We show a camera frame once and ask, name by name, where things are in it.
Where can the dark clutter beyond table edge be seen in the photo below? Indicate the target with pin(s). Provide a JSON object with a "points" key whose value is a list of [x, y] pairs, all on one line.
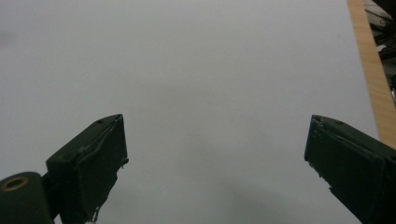
{"points": [[384, 34]]}

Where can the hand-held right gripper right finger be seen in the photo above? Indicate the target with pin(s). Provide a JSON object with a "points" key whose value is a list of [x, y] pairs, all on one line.
{"points": [[351, 158]]}

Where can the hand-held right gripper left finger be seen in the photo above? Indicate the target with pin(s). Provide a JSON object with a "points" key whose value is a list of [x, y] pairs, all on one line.
{"points": [[90, 161]]}

